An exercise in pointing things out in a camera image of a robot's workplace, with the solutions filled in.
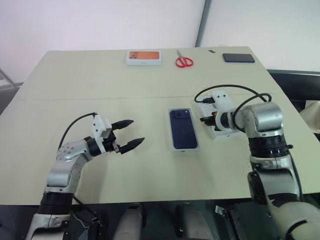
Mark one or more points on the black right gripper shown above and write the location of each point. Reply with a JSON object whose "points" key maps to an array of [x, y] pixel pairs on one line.
{"points": [[212, 121]]}

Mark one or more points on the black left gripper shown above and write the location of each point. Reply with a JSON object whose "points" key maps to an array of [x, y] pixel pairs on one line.
{"points": [[112, 142]]}

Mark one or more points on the dark blue smartphone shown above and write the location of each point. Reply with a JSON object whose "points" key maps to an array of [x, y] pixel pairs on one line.
{"points": [[183, 132]]}

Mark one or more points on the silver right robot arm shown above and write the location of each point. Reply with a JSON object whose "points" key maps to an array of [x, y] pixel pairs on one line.
{"points": [[265, 117]]}

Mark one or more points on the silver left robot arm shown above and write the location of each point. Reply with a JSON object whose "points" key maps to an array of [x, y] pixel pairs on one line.
{"points": [[65, 155]]}

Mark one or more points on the white box with apple logo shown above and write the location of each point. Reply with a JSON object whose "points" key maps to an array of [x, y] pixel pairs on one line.
{"points": [[192, 151]]}

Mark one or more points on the white box with orange print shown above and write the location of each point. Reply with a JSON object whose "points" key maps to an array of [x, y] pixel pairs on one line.
{"points": [[145, 57]]}

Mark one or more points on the small black clip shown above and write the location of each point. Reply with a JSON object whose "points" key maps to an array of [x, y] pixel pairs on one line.
{"points": [[212, 51]]}

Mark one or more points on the dark blue flat rectangular object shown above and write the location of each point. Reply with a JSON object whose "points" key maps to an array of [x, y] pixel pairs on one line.
{"points": [[238, 58]]}

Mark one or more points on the black desk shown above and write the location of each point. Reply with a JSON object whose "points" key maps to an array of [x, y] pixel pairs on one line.
{"points": [[295, 85]]}

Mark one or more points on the grey pole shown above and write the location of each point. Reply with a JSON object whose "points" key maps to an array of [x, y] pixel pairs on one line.
{"points": [[203, 22]]}

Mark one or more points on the beige cushion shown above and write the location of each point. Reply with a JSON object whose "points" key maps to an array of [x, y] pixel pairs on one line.
{"points": [[312, 115]]}

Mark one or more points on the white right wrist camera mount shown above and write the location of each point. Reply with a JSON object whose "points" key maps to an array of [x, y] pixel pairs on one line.
{"points": [[221, 100]]}

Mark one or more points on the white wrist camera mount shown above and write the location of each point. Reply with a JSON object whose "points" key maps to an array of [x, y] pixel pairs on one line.
{"points": [[221, 100], [98, 127]]}

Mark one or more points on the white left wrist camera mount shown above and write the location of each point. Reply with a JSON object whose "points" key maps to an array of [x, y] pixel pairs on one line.
{"points": [[98, 127]]}

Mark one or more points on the grey metal frame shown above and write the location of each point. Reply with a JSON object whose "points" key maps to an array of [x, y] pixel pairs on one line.
{"points": [[10, 84]]}

